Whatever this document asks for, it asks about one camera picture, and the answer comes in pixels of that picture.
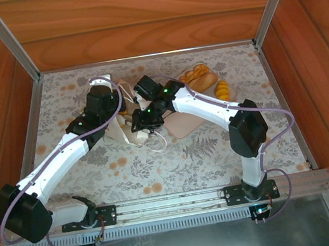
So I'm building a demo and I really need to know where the small circuit board connector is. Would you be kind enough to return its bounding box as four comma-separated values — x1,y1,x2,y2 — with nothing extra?
250,204,275,222
93,233,107,246

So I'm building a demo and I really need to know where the long tan fake bread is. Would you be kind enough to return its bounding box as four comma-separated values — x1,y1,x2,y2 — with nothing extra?
189,71,221,94

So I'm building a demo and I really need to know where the aluminium mounting rail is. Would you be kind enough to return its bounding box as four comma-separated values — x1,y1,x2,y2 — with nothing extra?
0,166,329,246

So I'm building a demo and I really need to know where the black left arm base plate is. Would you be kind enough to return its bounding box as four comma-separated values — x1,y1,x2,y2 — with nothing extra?
58,203,119,234

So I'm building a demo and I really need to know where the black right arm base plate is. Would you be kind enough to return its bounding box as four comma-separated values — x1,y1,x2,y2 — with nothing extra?
222,176,281,207

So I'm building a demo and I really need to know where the printed paper bag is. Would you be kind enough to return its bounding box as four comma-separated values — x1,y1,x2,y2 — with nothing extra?
94,72,170,162

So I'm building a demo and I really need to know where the floral tablecloth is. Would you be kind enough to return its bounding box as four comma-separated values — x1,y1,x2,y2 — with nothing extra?
0,32,314,220

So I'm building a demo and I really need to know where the grey side edge strip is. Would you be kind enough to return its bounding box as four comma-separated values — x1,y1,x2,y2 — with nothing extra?
8,80,56,173

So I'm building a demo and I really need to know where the yellow ridged fake bread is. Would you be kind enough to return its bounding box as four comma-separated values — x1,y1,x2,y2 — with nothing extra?
212,79,232,102

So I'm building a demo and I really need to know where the pink plastic tray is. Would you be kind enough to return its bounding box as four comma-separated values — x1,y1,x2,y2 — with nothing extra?
155,57,244,142

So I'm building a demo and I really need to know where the grey slotted cable duct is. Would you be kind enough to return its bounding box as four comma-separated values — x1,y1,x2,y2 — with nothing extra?
14,192,327,246

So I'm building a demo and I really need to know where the braided orange fake bread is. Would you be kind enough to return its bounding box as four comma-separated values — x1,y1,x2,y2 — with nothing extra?
177,62,211,85

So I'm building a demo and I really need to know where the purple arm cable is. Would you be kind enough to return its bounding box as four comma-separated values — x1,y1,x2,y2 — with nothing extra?
152,55,310,237
0,72,150,246

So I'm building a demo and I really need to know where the thin aluminium edge rail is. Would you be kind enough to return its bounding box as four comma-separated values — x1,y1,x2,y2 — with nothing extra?
39,36,255,78

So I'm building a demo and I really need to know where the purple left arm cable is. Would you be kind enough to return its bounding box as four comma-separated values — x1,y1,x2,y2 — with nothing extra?
0,72,150,246

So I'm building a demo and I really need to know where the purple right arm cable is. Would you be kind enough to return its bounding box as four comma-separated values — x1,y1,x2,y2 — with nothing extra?
152,55,310,237

